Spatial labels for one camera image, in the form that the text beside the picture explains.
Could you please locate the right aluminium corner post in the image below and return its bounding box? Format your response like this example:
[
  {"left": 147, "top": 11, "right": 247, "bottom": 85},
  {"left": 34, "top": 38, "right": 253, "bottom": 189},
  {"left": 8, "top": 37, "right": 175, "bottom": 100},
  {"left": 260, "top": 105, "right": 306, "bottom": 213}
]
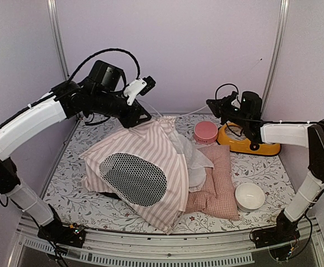
[{"left": 261, "top": 0, "right": 290, "bottom": 97}]

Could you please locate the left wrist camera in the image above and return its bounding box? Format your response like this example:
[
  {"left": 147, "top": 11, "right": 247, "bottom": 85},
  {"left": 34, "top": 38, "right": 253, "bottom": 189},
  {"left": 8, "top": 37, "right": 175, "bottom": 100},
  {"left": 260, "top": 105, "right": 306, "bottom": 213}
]
[{"left": 123, "top": 76, "right": 156, "bottom": 106}]

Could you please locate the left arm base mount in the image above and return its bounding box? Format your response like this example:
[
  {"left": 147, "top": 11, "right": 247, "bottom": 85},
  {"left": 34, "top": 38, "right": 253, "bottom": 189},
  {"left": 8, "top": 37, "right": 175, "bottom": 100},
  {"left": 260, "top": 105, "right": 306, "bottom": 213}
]
[{"left": 37, "top": 221, "right": 86, "bottom": 248}]

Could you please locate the pink round pet bowl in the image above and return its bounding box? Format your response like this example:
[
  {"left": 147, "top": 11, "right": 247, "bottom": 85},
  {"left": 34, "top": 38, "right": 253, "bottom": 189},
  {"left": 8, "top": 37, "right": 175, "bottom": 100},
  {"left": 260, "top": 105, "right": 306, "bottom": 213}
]
[{"left": 193, "top": 121, "right": 218, "bottom": 145}]

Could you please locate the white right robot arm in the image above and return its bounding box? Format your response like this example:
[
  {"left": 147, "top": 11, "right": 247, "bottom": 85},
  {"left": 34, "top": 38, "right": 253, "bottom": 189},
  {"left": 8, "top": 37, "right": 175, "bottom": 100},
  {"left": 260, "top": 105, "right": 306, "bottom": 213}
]
[{"left": 206, "top": 91, "right": 324, "bottom": 243}]

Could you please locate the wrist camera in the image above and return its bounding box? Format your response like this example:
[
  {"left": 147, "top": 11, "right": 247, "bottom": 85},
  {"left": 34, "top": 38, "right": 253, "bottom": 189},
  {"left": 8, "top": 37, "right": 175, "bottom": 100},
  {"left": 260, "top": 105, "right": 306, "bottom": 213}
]
[
  {"left": 123, "top": 76, "right": 156, "bottom": 106},
  {"left": 230, "top": 91, "right": 241, "bottom": 107}
]

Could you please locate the white ceramic bowl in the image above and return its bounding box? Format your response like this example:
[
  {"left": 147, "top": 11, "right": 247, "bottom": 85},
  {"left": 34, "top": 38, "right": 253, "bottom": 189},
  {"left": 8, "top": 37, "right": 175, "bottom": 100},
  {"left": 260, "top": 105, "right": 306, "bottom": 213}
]
[{"left": 235, "top": 182, "right": 265, "bottom": 212}]

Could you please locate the white tent pole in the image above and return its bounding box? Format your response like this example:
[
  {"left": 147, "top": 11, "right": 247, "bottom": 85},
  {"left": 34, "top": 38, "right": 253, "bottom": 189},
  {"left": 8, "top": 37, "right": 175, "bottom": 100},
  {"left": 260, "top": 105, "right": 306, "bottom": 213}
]
[{"left": 139, "top": 58, "right": 264, "bottom": 116}]

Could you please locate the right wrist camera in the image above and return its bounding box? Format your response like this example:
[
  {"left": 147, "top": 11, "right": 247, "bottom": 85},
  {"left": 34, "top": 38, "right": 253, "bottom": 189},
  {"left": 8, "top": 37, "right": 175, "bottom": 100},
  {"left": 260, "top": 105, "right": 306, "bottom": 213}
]
[{"left": 230, "top": 91, "right": 241, "bottom": 107}]

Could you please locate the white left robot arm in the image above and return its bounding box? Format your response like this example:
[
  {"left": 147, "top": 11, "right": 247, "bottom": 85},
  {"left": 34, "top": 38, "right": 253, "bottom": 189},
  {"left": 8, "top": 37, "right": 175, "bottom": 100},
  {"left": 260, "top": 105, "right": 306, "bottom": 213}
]
[{"left": 0, "top": 60, "right": 191, "bottom": 241}]

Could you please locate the pink gingham cushion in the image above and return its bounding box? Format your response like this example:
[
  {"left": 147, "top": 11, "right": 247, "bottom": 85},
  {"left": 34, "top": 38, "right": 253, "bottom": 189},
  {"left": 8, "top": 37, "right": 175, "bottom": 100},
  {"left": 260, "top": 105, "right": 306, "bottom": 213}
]
[{"left": 185, "top": 145, "right": 240, "bottom": 221}]

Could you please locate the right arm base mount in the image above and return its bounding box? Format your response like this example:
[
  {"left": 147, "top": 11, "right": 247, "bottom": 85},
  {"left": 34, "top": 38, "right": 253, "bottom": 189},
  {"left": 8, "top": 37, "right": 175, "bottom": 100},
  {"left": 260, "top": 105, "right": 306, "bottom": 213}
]
[{"left": 249, "top": 226, "right": 300, "bottom": 248}]

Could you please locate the aluminium corner post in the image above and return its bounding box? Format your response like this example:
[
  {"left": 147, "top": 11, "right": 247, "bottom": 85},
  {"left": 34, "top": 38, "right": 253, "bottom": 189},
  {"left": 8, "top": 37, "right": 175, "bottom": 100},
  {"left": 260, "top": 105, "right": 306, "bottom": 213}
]
[
  {"left": 47, "top": 0, "right": 69, "bottom": 80},
  {"left": 261, "top": 0, "right": 290, "bottom": 97}
]

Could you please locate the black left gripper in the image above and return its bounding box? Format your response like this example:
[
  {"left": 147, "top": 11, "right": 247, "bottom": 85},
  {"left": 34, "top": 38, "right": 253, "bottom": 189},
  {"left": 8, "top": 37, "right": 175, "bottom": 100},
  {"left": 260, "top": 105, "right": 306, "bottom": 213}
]
[{"left": 92, "top": 90, "right": 153, "bottom": 128}]

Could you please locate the floral tablecloth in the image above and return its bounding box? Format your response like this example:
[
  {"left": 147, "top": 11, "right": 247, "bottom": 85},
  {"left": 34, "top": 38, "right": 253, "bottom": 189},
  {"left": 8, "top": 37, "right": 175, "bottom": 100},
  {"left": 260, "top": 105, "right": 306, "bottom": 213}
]
[{"left": 44, "top": 118, "right": 295, "bottom": 234}]

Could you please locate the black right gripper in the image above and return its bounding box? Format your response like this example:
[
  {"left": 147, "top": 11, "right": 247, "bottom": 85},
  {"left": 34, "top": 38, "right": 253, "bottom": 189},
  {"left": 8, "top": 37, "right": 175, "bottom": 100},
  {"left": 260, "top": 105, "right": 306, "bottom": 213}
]
[{"left": 205, "top": 96, "right": 249, "bottom": 128}]

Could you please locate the yellow double bowl stand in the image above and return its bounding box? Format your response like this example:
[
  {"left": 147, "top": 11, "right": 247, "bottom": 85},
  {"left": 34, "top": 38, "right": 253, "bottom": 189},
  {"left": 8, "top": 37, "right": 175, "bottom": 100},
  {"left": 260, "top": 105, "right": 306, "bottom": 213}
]
[{"left": 217, "top": 122, "right": 281, "bottom": 156}]

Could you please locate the left aluminium corner post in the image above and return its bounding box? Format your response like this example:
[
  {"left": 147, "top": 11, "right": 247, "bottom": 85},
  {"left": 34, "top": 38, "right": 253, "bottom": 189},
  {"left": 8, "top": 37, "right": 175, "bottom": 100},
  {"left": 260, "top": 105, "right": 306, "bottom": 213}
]
[{"left": 47, "top": 0, "right": 69, "bottom": 80}]

